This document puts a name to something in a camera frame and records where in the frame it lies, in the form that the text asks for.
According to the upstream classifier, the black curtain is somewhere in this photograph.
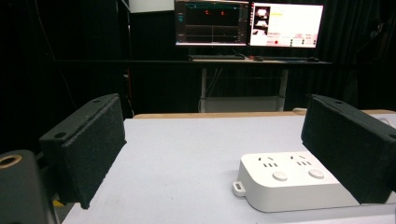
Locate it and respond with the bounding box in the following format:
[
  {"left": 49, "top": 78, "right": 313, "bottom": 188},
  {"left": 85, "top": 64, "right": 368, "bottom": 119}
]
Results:
[{"left": 0, "top": 0, "right": 396, "bottom": 155}]

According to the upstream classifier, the white power strip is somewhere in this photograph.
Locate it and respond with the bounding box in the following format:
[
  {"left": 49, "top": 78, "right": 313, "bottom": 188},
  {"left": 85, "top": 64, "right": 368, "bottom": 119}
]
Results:
[{"left": 232, "top": 150, "right": 396, "bottom": 214}]

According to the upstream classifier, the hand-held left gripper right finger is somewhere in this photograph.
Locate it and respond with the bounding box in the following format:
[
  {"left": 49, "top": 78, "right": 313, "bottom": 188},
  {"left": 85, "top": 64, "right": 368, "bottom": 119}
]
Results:
[{"left": 300, "top": 93, "right": 396, "bottom": 205}]

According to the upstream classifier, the black keyboard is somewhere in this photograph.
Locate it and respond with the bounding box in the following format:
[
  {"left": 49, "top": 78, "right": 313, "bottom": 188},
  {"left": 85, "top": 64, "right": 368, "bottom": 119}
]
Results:
[{"left": 188, "top": 54, "right": 247, "bottom": 62}]

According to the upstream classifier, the bright-screen computer monitor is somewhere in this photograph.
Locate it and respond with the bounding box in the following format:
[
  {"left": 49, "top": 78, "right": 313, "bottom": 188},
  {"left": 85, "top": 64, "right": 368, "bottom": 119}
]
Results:
[{"left": 248, "top": 2, "right": 325, "bottom": 49}]

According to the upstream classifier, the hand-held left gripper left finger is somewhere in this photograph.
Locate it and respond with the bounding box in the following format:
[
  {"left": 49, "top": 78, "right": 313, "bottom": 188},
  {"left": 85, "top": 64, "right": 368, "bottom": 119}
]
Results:
[{"left": 38, "top": 92, "right": 128, "bottom": 210}]

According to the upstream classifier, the dark-screen computer monitor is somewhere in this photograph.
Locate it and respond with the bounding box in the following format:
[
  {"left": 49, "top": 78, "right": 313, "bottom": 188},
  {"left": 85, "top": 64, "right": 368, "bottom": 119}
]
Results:
[{"left": 174, "top": 0, "right": 250, "bottom": 48}]

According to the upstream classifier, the white-legged desk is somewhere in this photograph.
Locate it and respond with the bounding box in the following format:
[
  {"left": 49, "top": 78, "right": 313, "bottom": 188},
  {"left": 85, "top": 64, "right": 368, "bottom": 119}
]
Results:
[{"left": 186, "top": 57, "right": 332, "bottom": 113}]

